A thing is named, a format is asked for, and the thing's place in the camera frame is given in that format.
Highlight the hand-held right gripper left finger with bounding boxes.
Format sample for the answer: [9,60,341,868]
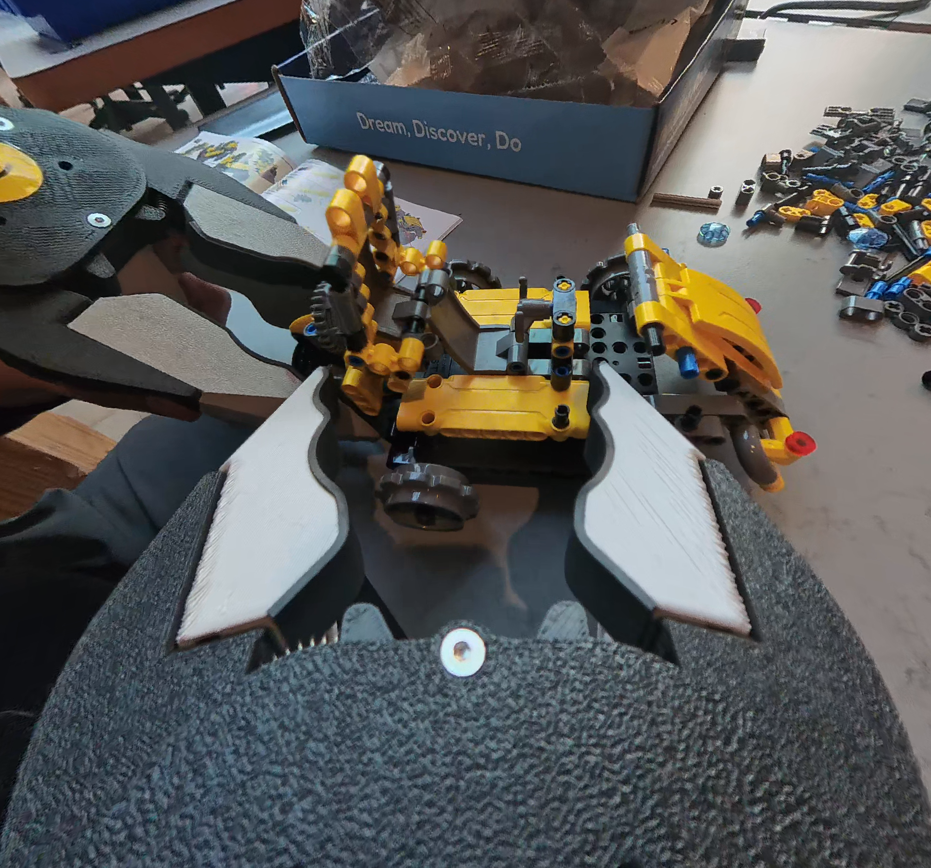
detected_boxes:
[177,366,362,649]

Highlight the yellow grey toy excavator arm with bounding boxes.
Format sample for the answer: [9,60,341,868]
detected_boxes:
[291,154,453,416]

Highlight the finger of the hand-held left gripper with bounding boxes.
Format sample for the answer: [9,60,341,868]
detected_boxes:
[180,180,344,289]
[67,293,308,425]

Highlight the yellow black toy vehicle chassis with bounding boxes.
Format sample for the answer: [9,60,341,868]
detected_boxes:
[374,223,817,536]

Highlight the person's left hand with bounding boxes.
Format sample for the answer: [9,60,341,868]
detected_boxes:
[178,272,234,328]

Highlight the crumpled clear plastic bags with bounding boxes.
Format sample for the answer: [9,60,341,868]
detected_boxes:
[298,0,722,110]

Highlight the dark blue cardboard box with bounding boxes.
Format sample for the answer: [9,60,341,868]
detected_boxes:
[271,0,762,204]

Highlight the black wheeled chair base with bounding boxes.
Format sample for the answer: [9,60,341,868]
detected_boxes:
[89,79,228,133]

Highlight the brown edged side table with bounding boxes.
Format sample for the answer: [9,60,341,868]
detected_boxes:
[0,0,304,114]

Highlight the grey desk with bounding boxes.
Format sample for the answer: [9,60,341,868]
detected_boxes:
[196,10,931,804]

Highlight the pile of small toy parts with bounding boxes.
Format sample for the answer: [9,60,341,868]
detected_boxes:
[743,98,931,345]

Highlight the toy instruction booklet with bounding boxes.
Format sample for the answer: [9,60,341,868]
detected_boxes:
[173,135,464,289]

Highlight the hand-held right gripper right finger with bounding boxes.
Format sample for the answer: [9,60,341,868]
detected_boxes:
[567,361,752,640]

